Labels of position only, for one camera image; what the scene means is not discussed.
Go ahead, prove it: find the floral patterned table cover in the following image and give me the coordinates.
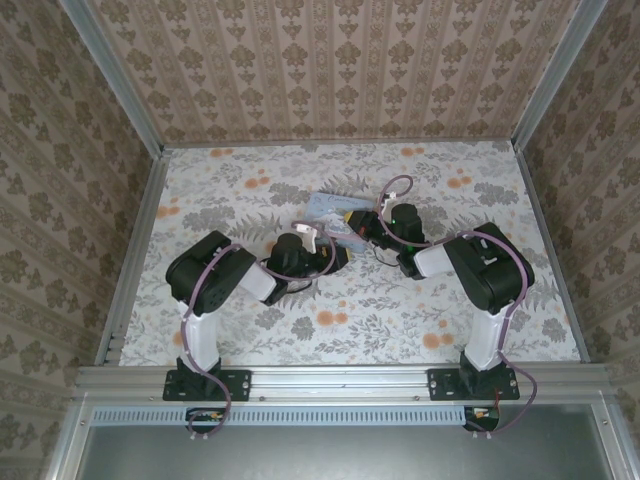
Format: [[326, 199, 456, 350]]
[[119, 141, 584, 366]]

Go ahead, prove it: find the aluminium back rail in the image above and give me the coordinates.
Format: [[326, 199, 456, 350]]
[[162, 137, 516, 150]]

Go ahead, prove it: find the black cable pass-through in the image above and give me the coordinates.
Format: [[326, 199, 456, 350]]
[[185, 407, 226, 435], [462, 404, 501, 432]]

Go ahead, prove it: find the slotted grey cable duct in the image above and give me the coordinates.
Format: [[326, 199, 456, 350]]
[[92, 405, 469, 427]]

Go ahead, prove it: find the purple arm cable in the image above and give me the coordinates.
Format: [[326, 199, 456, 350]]
[[377, 174, 540, 441], [180, 219, 337, 442]]

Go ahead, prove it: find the aluminium front rail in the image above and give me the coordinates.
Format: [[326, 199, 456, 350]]
[[74, 363, 612, 404]]

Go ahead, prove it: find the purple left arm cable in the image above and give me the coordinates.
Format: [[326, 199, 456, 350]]
[[180, 219, 337, 442]]

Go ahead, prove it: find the aluminium frame post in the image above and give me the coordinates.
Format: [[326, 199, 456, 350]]
[[58, 0, 167, 154], [510, 0, 610, 151]]

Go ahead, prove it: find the aluminium side rail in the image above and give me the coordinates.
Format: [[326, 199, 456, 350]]
[[94, 148, 172, 369]]

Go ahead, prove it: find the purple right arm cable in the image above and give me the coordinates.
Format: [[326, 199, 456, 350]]
[[377, 174, 540, 441]]

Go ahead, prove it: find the grey metal panel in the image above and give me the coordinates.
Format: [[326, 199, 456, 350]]
[[47, 399, 631, 480]]

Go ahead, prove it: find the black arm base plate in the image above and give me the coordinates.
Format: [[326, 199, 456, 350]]
[[427, 368, 520, 401], [163, 368, 251, 401]]

